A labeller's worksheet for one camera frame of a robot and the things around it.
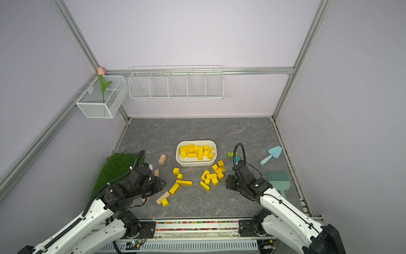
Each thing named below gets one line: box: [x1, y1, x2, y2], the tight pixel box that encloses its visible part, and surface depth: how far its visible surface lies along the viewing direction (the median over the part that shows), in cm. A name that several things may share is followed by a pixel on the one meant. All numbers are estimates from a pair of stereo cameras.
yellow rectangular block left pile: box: [168, 182, 180, 196], surface depth 86 cm
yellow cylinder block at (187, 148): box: [179, 143, 195, 153], surface depth 101 cm
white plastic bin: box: [175, 139, 218, 167], surface depth 100 cm
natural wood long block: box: [155, 191, 171, 205], surface depth 84 cm
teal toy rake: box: [266, 170, 291, 201], surface depth 93 cm
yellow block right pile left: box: [199, 180, 211, 192], surface depth 87 cm
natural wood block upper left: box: [158, 153, 167, 166], surface depth 98 cm
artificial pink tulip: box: [97, 66, 113, 104], surface depth 92 cm
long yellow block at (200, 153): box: [197, 146, 204, 161], surface depth 100 cm
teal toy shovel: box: [259, 145, 283, 166], surface depth 102 cm
